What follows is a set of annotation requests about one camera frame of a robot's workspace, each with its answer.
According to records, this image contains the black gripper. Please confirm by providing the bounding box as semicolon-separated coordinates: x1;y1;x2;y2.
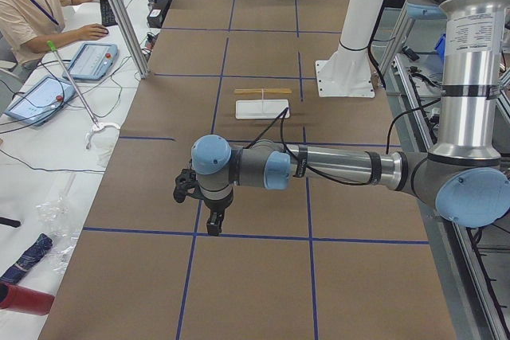
205;192;233;236

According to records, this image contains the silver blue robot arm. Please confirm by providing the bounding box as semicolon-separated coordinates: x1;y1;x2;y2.
174;0;509;236

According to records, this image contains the white towel rack with wooden bar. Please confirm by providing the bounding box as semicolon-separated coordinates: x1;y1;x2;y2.
233;88;292;120

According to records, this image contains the person's right hand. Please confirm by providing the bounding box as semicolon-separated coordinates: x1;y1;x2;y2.
77;24;107;41

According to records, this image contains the metal reacher grabber stick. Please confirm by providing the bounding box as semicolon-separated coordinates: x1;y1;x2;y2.
46;40;120;150

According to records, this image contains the clear plastic bag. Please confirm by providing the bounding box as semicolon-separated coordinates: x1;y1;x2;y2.
36;173;81;275

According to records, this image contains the brown table cover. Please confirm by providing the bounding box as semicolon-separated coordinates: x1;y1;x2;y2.
41;0;456;339

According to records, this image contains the blue teach pendant far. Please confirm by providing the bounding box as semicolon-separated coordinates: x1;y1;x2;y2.
66;41;119;82

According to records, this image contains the blue teach pendant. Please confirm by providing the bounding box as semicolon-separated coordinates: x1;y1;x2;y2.
4;76;75;126
66;41;119;82

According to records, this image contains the dark blue folded umbrella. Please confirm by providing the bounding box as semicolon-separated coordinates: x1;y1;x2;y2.
1;233;53;284

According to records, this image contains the blue teach pendant near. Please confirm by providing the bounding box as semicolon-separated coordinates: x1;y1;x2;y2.
4;76;75;126

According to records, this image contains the red cylinder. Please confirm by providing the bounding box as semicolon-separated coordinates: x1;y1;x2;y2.
1;283;55;316

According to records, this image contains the black box on table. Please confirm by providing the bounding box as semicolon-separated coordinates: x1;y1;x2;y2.
147;0;171;29

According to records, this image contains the black keyboard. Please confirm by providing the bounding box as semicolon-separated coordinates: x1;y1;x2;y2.
100;0;117;27

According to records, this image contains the person in beige shirt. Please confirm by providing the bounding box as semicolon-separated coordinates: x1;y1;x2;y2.
1;0;95;65

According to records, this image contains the blue storage bin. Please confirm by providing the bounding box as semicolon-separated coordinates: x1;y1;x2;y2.
434;33;445;61

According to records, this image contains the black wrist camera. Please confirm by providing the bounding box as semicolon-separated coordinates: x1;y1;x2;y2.
173;169;196;203

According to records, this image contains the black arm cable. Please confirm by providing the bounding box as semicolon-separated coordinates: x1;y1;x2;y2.
243;107;441;187

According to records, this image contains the aluminium frame post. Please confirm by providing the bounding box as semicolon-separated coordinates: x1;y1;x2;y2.
108;0;149;79

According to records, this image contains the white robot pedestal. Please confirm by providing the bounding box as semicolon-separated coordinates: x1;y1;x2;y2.
316;0;384;98

